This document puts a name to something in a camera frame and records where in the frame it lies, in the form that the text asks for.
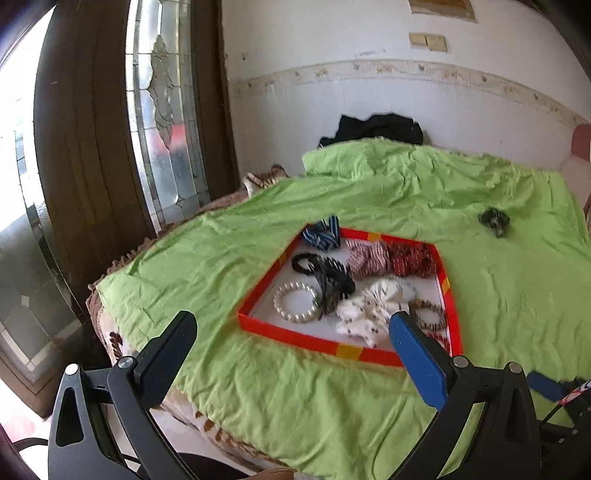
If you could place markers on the beige wall switch plate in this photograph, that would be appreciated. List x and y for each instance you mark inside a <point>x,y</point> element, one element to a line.
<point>437,43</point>
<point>419,40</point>

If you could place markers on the blue striped scrunchie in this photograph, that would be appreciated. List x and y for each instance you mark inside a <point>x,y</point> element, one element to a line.
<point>323,237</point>

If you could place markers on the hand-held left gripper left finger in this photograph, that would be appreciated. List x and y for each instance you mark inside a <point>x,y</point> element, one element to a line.
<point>161,355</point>

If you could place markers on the wooden door with leaded glass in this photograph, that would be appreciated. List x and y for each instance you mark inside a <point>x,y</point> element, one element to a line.
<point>92,138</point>

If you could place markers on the dark grey scrunchie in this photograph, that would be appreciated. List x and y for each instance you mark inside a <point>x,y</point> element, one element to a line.
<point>491,217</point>

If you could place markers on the red rimmed white tray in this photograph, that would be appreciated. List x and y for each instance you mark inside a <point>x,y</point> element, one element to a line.
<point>281,279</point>

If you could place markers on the white printed scrunchie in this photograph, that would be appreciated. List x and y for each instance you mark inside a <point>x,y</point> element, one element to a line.
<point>364,314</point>

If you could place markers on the black cloth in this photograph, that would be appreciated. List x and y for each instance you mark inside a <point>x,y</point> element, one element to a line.
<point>378,127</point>

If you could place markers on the green bedsheet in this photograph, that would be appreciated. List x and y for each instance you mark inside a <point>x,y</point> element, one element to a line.
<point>277,392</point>

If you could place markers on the black hair claw clip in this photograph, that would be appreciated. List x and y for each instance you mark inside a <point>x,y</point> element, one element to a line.
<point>337,281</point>

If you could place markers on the pink headboard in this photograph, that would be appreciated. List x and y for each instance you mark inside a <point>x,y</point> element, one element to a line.
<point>579,161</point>

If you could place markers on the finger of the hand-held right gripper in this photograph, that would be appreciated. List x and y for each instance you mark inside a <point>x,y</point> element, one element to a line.
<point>545,385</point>

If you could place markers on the dark red patterned scrunchie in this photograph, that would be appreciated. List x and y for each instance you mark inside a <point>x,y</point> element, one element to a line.
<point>411,258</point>

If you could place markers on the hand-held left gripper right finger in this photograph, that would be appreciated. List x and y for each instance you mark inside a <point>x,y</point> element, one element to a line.
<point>415,355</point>

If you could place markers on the plaid scrunchie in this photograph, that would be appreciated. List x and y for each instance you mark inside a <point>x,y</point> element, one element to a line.
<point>367,261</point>

